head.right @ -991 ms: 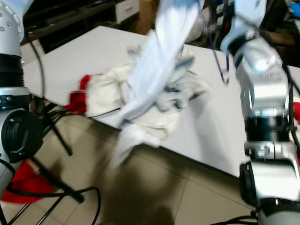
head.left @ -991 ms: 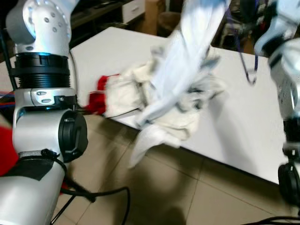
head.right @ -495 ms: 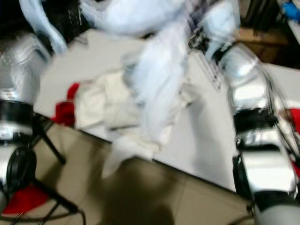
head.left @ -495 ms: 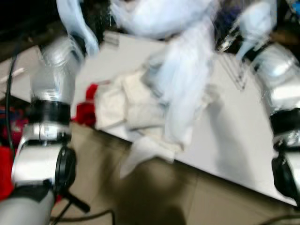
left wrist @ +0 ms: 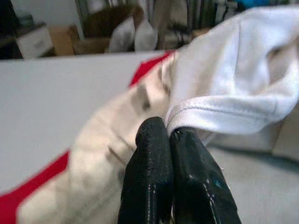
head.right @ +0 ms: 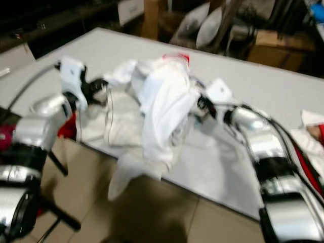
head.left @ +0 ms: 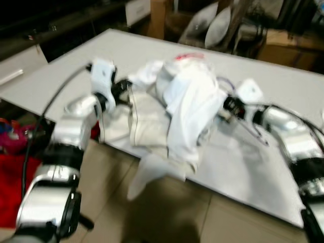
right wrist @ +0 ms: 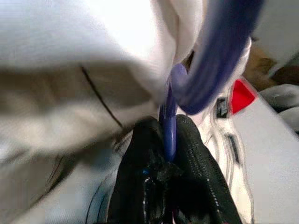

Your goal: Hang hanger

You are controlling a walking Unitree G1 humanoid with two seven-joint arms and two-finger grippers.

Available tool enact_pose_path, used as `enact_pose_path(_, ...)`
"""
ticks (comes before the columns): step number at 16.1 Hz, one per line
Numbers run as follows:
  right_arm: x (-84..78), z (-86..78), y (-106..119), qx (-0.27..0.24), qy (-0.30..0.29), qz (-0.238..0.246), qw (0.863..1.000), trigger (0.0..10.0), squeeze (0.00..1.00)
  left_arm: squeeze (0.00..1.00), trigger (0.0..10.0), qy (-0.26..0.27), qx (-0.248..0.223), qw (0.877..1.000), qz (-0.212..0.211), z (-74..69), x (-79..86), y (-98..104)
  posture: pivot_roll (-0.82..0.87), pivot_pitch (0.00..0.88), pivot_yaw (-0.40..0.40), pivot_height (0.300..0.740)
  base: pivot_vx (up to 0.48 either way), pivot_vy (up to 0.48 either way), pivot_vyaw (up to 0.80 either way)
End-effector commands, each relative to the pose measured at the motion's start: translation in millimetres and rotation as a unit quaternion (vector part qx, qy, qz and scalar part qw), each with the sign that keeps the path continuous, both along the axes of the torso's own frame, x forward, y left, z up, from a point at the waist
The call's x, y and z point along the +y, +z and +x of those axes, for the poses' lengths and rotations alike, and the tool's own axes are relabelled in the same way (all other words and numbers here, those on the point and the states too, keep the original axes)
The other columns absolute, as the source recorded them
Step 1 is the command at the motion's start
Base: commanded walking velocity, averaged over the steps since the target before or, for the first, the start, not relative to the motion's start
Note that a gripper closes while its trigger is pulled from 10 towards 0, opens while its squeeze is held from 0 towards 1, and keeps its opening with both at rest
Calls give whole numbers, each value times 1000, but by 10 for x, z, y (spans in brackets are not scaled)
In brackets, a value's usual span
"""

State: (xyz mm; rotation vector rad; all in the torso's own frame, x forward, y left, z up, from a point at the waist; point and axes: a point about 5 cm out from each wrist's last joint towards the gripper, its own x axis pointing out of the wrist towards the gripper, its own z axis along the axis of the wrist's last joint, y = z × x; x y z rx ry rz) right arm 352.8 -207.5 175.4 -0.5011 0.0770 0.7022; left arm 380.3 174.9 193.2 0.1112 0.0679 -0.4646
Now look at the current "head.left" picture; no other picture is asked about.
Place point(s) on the cream cloth garment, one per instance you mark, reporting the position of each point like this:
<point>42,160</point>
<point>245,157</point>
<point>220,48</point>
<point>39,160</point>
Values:
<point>149,121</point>

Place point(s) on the white side cabinet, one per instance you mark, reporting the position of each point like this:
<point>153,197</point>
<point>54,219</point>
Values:
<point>20,63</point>

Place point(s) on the white shirt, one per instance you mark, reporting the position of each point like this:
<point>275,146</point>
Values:
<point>190,101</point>

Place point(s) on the purple plastic hanger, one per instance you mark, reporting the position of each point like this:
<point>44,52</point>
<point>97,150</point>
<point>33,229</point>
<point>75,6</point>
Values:
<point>225,80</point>

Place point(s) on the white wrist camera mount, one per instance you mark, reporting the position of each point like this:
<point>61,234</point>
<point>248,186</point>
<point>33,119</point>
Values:
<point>249,91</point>
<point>104,76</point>

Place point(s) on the white oval cushion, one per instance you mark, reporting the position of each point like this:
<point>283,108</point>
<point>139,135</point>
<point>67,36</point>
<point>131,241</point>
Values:
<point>221,28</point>
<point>195,25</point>

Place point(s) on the pink patterned cloth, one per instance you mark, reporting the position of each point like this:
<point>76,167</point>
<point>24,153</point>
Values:
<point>11,136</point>

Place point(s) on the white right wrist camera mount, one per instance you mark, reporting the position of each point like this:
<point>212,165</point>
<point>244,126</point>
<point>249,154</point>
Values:
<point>249,91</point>

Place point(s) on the white paper sign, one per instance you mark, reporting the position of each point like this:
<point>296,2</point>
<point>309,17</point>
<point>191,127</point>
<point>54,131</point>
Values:
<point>137,11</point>

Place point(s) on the brown upright board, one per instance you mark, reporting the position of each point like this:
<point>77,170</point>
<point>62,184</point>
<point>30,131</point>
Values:
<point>158,17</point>

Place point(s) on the red cloth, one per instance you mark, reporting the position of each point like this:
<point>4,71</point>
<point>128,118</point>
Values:
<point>10,187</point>

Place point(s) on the brown cardboard box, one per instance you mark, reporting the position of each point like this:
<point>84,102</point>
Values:
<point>288,48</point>

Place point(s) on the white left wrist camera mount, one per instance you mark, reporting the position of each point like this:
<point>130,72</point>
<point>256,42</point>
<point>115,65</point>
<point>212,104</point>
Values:
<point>104,76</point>

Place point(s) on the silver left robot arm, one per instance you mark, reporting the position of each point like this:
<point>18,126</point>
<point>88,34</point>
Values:
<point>71,126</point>

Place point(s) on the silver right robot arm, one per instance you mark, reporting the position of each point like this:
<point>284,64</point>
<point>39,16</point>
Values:
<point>286,129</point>

